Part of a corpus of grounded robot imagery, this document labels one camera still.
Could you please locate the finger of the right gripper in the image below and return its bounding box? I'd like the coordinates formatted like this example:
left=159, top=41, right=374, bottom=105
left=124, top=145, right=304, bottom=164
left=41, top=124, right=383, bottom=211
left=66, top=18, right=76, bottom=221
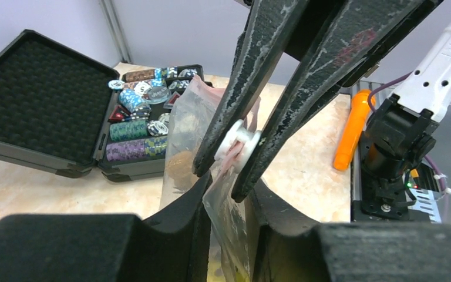
left=231, top=1, right=422, bottom=203
left=193, top=0, right=309, bottom=176

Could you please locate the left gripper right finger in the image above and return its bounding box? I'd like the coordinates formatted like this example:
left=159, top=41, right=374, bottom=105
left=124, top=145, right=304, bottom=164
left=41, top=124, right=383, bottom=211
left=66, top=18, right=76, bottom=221
left=245, top=182, right=451, bottom=281

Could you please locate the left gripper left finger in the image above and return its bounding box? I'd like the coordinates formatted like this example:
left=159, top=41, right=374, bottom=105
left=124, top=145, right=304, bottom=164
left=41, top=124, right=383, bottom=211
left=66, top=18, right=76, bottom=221
left=0, top=173, right=212, bottom=281

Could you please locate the clear zip top bag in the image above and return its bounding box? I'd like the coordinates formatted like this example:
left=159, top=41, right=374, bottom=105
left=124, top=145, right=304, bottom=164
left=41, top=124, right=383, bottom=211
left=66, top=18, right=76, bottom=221
left=159, top=75, right=265, bottom=282

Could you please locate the brown mushroom toy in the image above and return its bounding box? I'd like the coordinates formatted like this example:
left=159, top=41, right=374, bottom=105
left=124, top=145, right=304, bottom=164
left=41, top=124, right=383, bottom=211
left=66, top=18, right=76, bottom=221
left=165, top=150, right=198, bottom=191

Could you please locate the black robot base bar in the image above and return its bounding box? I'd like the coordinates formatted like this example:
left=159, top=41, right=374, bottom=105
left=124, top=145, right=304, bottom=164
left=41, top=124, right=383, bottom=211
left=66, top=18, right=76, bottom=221
left=350, top=135, right=442, bottom=223

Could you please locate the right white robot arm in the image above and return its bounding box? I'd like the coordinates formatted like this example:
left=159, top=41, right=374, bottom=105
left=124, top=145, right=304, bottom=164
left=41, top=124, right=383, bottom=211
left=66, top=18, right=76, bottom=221
left=192, top=1, right=451, bottom=202

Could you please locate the purple poker chip stack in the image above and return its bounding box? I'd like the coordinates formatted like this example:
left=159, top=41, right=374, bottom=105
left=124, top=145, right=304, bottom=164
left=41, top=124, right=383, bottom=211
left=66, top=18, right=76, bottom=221
left=105, top=139, right=146, bottom=162

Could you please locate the black poker chip case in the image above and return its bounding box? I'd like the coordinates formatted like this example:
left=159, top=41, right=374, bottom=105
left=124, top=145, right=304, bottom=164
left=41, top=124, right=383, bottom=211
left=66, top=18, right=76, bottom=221
left=0, top=29, right=214, bottom=184

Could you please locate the green poker chip stack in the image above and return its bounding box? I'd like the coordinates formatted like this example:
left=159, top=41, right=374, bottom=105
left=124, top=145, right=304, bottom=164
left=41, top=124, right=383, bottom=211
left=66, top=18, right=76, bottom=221
left=109, top=119, right=148, bottom=142

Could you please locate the light blue poker chip stack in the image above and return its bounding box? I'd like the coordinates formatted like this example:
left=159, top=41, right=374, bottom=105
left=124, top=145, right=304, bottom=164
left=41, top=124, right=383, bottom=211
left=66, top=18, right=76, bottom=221
left=118, top=89, right=152, bottom=113

